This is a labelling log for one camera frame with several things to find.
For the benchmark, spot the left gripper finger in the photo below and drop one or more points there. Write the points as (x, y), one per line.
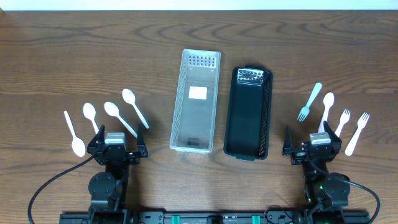
(98, 138)
(140, 139)

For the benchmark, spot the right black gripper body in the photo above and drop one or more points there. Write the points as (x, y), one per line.
(300, 156)

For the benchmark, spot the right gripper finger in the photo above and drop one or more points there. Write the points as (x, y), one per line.
(287, 142)
(334, 138)

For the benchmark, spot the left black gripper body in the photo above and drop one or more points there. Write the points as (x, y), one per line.
(116, 152)

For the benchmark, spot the white plastic fork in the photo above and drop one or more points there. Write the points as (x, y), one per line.
(344, 118)
(360, 126)

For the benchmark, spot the white plastic spoon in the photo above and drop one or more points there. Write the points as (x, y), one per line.
(328, 102)
(78, 146)
(113, 110)
(130, 98)
(89, 113)

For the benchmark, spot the mint green plastic fork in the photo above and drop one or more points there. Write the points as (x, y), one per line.
(304, 112)

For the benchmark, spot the dark green plastic basket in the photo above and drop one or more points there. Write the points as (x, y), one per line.
(249, 113)

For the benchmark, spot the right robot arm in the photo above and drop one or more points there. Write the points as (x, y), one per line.
(327, 193)

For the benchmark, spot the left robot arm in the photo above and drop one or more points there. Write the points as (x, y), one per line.
(108, 189)

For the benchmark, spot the clear plastic perforated basket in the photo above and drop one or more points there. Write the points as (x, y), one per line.
(193, 124)

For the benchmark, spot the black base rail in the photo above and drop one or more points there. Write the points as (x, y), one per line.
(270, 216)

